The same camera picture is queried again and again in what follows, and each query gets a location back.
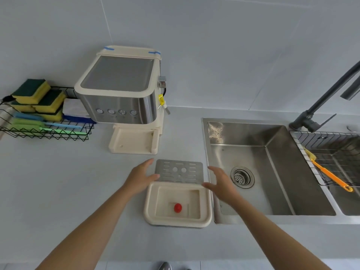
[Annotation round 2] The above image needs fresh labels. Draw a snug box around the yellow green scrub sponge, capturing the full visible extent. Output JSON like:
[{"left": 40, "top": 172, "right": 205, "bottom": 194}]
[
  {"left": 42, "top": 108, "right": 64, "bottom": 122},
  {"left": 8, "top": 100, "right": 36, "bottom": 113},
  {"left": 32, "top": 90, "right": 67, "bottom": 114},
  {"left": 11, "top": 78, "right": 51, "bottom": 105}
]

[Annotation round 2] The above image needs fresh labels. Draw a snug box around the cream plastic drip tray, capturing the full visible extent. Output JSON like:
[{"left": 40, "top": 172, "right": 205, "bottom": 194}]
[{"left": 143, "top": 181, "right": 213, "bottom": 229}]

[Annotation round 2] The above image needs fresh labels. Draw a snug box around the stainless steel double sink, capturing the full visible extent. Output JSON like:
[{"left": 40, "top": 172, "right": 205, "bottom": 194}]
[{"left": 201, "top": 118, "right": 360, "bottom": 225}]

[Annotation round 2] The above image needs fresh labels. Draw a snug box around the dark grey faucet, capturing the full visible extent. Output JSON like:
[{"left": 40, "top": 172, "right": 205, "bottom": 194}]
[{"left": 289, "top": 60, "right": 360, "bottom": 134}]

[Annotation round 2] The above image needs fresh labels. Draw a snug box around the person's right hand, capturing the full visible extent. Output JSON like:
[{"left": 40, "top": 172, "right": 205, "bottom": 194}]
[{"left": 201, "top": 165, "right": 245, "bottom": 211}]

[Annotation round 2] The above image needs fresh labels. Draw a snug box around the person's right forearm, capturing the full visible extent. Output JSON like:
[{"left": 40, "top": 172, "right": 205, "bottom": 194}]
[{"left": 228, "top": 196, "right": 332, "bottom": 270}]

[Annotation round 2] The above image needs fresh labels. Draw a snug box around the black wire basket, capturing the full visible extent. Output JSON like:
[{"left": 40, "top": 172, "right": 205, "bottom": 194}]
[{"left": 0, "top": 86, "right": 95, "bottom": 143}]

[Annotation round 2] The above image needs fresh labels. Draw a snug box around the round metal drain strainer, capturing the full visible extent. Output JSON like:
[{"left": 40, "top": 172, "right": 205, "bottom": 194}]
[{"left": 230, "top": 165, "right": 256, "bottom": 190}]

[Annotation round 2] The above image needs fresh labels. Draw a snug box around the green sponge brush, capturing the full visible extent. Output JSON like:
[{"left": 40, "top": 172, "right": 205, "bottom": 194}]
[
  {"left": 10, "top": 124, "right": 88, "bottom": 136},
  {"left": 11, "top": 118, "right": 43, "bottom": 127}
]

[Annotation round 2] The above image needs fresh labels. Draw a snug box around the cream steel coffee machine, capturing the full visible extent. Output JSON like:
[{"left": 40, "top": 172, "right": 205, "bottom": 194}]
[{"left": 74, "top": 45, "right": 171, "bottom": 155}]

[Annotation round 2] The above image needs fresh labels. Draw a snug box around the person's left forearm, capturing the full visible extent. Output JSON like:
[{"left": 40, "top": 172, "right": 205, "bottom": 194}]
[{"left": 35, "top": 187, "right": 137, "bottom": 270}]

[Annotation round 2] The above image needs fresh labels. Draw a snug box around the blue sponge brush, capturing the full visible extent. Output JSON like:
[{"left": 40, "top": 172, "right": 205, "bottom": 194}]
[{"left": 12, "top": 111, "right": 81, "bottom": 129}]

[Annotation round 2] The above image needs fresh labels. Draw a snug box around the person's left hand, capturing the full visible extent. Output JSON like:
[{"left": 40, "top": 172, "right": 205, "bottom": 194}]
[{"left": 123, "top": 158, "right": 160, "bottom": 198}]

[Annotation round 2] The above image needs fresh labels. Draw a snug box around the black wire sink rack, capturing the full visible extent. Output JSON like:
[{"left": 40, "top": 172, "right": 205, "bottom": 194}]
[{"left": 289, "top": 130, "right": 360, "bottom": 187}]

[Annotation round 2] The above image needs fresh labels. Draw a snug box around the orange handled sponge brush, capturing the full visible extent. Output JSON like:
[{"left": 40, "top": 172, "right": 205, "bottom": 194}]
[{"left": 303, "top": 148, "right": 354, "bottom": 193}]

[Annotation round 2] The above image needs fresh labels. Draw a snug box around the white cloth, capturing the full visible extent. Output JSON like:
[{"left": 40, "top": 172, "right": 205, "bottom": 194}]
[{"left": 62, "top": 98, "right": 91, "bottom": 118}]

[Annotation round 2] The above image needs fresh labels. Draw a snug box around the perforated steel tray grate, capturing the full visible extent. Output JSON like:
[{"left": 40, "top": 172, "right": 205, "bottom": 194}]
[{"left": 155, "top": 159, "right": 204, "bottom": 185}]

